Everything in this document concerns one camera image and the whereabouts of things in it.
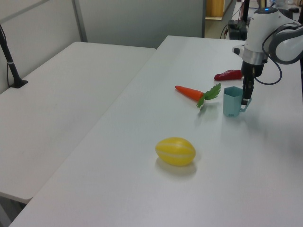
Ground yellow striped toy melon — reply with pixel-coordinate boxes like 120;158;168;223
155;137;196;166

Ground orange toy carrot, green leaves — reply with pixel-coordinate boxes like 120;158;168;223
175;83;222;109

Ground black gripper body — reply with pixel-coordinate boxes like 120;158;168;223
241;60;265;79

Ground red toy chili pepper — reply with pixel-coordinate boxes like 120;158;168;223
214;69;243;81

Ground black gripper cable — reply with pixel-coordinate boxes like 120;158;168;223
254;23;299;85

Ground white side table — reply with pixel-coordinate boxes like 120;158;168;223
0;42;157;205

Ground yellow wooden panel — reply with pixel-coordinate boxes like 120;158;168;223
205;0;224;21

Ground teal hexagonal plastic mug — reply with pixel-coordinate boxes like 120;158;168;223
223;86;253;118

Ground black camera stand pole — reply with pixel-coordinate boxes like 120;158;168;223
0;23;28;89

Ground grey metal partition post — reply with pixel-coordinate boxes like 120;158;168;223
71;0;89;44

